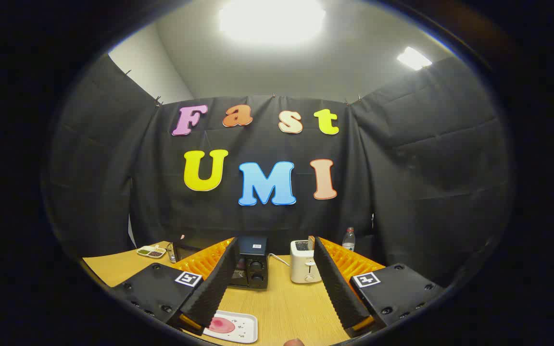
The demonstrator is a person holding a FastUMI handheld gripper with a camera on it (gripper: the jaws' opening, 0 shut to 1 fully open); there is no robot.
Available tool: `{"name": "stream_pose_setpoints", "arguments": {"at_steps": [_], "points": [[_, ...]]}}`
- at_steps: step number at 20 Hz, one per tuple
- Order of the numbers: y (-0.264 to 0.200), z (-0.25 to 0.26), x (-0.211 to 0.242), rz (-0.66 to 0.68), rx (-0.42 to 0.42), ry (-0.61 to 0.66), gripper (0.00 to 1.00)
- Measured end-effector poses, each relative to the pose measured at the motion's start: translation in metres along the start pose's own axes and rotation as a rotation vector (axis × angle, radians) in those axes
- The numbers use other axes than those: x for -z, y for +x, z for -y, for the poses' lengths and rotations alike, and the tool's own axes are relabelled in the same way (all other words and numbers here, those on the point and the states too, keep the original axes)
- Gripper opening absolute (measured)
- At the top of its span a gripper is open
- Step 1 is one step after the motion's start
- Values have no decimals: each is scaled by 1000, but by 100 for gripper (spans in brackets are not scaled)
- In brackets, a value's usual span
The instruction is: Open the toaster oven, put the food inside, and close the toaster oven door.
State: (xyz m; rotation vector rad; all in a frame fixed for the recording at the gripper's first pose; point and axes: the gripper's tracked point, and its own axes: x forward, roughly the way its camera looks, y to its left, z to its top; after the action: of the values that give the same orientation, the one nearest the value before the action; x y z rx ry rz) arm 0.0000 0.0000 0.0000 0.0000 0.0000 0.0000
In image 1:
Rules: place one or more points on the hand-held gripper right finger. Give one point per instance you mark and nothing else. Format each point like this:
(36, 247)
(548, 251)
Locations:
(337, 288)

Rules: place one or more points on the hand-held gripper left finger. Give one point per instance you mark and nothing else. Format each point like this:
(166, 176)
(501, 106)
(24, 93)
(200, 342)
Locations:
(217, 288)

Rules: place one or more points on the pink ham slice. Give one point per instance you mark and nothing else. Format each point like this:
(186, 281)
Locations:
(221, 325)

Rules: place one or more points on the black toaster oven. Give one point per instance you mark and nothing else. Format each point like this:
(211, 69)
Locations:
(253, 264)

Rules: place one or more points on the white rectangular plate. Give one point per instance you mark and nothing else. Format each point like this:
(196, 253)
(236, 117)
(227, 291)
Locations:
(245, 329)

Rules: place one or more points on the white pop-up toaster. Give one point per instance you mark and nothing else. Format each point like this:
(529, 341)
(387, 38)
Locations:
(301, 266)

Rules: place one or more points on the clear plastic water bottle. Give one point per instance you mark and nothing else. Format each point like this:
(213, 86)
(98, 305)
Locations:
(348, 241)

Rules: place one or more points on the white divided dish of beans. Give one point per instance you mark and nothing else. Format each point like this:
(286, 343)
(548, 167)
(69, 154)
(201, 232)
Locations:
(151, 251)

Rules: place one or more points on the black backdrop cloth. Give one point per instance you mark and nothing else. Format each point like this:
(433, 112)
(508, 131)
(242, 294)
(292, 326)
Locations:
(402, 192)

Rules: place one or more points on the small ceiling light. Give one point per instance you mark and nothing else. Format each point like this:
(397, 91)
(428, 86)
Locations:
(414, 58)

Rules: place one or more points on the large ceiling light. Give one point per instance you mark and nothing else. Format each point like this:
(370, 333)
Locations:
(272, 21)

